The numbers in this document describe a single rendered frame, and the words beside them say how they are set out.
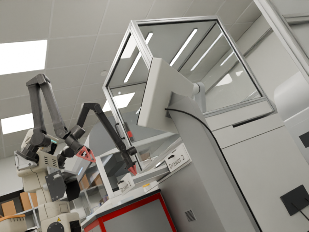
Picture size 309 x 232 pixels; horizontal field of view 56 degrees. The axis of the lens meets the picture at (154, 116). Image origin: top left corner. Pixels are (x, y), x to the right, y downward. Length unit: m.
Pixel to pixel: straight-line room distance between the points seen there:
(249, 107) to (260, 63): 3.11
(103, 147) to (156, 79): 2.05
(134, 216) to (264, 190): 0.99
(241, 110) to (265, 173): 0.51
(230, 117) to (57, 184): 1.32
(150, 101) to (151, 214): 1.37
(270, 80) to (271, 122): 2.95
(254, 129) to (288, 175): 0.42
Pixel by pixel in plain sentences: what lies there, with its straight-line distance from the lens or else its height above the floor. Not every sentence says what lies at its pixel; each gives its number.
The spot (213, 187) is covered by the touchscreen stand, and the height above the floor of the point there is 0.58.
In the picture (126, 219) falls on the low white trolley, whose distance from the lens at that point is 2.41.
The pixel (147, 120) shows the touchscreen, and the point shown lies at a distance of 1.28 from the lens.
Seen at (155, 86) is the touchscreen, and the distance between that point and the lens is 1.29.
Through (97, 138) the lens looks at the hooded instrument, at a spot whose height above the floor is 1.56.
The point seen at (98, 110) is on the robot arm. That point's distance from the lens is 2.23.
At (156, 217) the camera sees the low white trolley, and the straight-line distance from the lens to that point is 2.49.
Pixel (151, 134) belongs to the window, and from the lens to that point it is 2.47.
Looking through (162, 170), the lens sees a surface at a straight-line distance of 2.34.
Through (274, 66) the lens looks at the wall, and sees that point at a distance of 5.40.
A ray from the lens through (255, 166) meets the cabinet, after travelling 2.27.
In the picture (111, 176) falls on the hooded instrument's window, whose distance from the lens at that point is 3.21.
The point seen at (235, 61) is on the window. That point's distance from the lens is 2.73.
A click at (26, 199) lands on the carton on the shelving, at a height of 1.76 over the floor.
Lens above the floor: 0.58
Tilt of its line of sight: 17 degrees up
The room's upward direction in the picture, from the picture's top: 25 degrees counter-clockwise
